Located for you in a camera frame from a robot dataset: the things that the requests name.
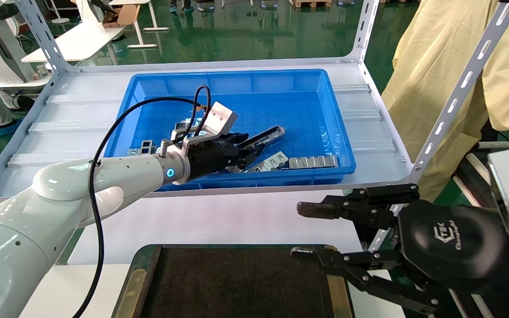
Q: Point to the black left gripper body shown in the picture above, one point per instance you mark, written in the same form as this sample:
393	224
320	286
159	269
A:
212	159

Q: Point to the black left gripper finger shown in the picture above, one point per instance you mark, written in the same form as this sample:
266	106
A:
240	139
248	159

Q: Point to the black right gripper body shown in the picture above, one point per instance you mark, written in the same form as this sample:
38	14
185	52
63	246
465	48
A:
453	247

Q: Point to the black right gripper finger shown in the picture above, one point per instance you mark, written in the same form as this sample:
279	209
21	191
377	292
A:
369	205
369	274

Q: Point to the long metal windowed part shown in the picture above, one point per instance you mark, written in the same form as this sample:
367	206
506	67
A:
267	134

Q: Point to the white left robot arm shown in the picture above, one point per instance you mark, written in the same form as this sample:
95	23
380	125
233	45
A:
38	212

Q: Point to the silver slotted metal part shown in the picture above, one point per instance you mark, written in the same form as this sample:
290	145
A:
274	160

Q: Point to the dark framed channel part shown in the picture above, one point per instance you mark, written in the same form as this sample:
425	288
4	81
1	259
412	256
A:
179	128

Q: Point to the silver ribbed metal part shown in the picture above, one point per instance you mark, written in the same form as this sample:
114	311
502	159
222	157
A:
312	162

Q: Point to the dark windowed metal part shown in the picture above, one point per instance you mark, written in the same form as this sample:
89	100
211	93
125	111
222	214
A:
147	146

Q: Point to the gray metal part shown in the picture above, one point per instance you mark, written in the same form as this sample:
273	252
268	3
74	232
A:
133	152

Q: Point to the black flat container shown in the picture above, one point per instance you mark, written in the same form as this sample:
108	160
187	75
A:
237	287

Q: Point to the blue plastic bin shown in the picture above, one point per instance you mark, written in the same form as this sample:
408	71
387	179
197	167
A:
281	101

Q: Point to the black white tube cart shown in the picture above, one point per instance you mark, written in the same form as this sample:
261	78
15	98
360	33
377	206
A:
475	181

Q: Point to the gray metal shelf rack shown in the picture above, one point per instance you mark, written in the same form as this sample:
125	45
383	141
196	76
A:
82	123

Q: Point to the wooden pallet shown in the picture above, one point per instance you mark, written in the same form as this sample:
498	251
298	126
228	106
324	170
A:
312	3

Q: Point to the person in yellow coat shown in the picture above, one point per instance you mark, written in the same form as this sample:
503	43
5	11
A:
435	66

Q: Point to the cardboard box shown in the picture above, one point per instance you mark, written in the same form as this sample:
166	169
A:
124	15

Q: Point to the long white table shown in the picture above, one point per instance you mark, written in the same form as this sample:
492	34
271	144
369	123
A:
82	42

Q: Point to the small white table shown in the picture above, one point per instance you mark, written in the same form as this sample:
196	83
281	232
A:
131	1

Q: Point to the white round stand base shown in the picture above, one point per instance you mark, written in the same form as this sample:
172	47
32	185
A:
60	20

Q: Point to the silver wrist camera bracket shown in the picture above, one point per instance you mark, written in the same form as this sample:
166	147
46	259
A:
217	119

